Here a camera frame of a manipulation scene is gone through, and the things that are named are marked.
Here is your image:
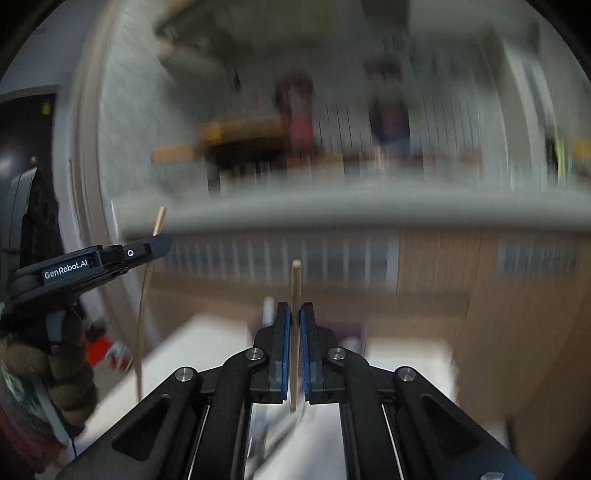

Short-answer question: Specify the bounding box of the small grey vent grille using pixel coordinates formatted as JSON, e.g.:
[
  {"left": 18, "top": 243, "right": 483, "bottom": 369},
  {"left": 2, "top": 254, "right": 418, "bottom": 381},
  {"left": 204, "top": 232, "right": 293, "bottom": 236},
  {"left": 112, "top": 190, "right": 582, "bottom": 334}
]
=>
[{"left": 498, "top": 244, "right": 580, "bottom": 283}]

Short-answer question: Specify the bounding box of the wooden chopstick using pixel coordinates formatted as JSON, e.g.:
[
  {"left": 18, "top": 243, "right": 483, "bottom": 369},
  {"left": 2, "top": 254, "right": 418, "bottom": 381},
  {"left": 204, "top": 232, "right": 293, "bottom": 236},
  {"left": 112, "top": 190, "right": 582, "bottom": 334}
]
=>
[
  {"left": 135, "top": 206, "right": 168, "bottom": 401},
  {"left": 289, "top": 260, "right": 303, "bottom": 413}
]

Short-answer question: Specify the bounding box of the patterned slipper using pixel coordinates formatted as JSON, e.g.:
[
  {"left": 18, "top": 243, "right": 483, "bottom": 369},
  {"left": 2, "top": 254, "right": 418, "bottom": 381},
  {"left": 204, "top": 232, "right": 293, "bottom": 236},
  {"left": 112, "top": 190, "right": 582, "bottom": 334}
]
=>
[{"left": 108, "top": 342, "right": 134, "bottom": 372}]

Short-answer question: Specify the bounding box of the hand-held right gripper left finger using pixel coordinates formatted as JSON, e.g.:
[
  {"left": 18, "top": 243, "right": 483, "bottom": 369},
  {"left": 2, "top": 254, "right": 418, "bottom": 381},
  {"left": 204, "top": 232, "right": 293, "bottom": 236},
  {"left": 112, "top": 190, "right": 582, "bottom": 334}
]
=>
[{"left": 55, "top": 301, "right": 293, "bottom": 480}]

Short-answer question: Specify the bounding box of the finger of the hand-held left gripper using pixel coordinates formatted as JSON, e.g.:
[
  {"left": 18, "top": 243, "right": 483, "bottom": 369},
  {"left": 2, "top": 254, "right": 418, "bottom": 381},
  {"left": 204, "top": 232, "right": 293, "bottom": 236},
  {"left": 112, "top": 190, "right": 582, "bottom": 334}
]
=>
[{"left": 99, "top": 233, "right": 173, "bottom": 274}]

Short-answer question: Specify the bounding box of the dark rounded object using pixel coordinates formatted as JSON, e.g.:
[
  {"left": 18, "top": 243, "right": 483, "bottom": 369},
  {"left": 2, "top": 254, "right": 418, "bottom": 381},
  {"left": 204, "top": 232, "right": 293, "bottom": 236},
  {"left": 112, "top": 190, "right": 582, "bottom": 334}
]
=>
[{"left": 0, "top": 92, "right": 63, "bottom": 273}]

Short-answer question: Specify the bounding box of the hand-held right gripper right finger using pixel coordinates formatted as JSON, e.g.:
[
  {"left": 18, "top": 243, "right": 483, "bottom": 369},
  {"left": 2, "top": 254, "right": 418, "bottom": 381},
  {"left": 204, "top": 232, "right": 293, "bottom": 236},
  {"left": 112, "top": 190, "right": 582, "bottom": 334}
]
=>
[{"left": 299, "top": 301, "right": 539, "bottom": 480}]

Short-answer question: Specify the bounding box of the person's left hand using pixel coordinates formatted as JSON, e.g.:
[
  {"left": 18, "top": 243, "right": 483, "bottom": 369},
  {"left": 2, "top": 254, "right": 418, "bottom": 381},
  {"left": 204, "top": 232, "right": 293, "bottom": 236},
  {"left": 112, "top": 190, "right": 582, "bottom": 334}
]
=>
[{"left": 44, "top": 307, "right": 100, "bottom": 428}]

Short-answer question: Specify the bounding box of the red floor mat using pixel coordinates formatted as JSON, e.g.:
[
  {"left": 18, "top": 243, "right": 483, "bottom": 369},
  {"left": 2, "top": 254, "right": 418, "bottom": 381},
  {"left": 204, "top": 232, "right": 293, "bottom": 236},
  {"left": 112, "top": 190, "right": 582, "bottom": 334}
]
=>
[{"left": 87, "top": 336, "right": 114, "bottom": 366}]

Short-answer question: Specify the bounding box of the white tablecloth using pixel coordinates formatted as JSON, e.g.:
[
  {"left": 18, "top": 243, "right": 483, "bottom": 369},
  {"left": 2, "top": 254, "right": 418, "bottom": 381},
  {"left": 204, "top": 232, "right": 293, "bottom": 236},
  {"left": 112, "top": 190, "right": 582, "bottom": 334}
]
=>
[{"left": 55, "top": 313, "right": 459, "bottom": 480}]

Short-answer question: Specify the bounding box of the long grey vent grille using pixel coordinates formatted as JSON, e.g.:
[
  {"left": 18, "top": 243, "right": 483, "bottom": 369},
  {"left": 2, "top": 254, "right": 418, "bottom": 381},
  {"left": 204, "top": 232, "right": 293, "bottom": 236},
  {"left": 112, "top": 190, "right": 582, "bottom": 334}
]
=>
[{"left": 159, "top": 230, "right": 400, "bottom": 283}]

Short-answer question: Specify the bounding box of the purple utensil holder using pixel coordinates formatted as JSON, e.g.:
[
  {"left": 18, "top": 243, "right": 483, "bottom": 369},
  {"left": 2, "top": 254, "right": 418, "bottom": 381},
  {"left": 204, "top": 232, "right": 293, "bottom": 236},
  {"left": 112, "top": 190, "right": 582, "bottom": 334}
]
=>
[{"left": 330, "top": 320, "right": 371, "bottom": 354}]

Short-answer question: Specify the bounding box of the grey stone windowsill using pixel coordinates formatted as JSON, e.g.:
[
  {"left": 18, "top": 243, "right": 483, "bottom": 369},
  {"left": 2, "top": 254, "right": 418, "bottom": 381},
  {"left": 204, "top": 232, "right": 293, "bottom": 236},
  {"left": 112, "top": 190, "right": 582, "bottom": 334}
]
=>
[{"left": 117, "top": 182, "right": 591, "bottom": 236}]

